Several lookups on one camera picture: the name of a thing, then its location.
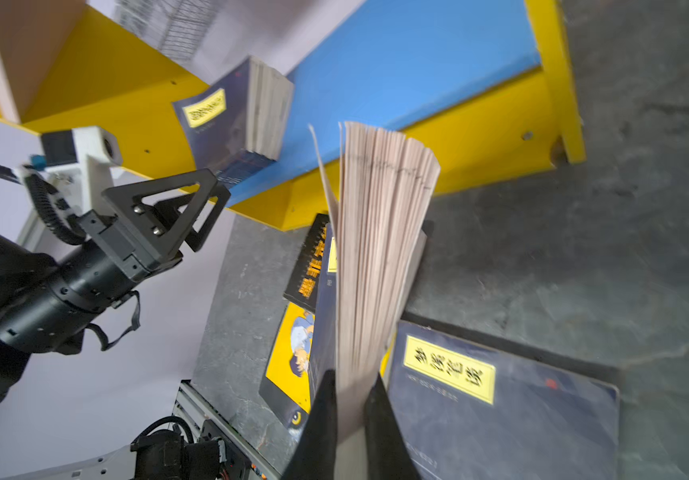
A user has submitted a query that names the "white wire rack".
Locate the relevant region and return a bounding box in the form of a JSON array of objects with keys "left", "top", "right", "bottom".
[{"left": 114, "top": 0, "right": 226, "bottom": 65}]

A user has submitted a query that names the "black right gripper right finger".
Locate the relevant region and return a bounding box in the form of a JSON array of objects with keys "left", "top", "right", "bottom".
[{"left": 364, "top": 375, "right": 421, "bottom": 480}]

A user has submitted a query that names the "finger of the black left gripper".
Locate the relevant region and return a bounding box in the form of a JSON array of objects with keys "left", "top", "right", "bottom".
[
  {"left": 102, "top": 169, "right": 218, "bottom": 258},
  {"left": 154, "top": 182, "right": 230, "bottom": 252}
]

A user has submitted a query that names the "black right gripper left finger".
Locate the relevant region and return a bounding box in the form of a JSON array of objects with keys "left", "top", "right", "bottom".
[{"left": 282, "top": 370, "right": 338, "bottom": 480}]

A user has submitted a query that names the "yellow wooden bookshelf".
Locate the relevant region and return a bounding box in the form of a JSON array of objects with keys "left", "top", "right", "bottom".
[{"left": 0, "top": 1, "right": 586, "bottom": 230}]

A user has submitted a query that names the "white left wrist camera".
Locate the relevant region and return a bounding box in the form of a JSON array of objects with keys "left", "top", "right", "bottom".
[{"left": 30, "top": 126, "right": 124, "bottom": 216}]

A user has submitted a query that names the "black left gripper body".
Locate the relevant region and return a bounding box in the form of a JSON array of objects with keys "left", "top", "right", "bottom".
[{"left": 78, "top": 210, "right": 182, "bottom": 282}]

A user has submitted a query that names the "yellow cartoon cover book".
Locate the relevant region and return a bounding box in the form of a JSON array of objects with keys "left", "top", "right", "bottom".
[{"left": 260, "top": 303, "right": 316, "bottom": 414}]

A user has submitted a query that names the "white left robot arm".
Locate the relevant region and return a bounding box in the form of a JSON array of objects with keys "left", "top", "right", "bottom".
[{"left": 0, "top": 165, "right": 230, "bottom": 402}]

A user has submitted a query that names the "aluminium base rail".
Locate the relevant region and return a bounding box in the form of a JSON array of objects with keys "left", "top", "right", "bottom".
[{"left": 18, "top": 380, "right": 282, "bottom": 479}]

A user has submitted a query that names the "black book orange title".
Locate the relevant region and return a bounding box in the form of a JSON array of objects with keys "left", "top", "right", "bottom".
[{"left": 284, "top": 213, "right": 330, "bottom": 312}]

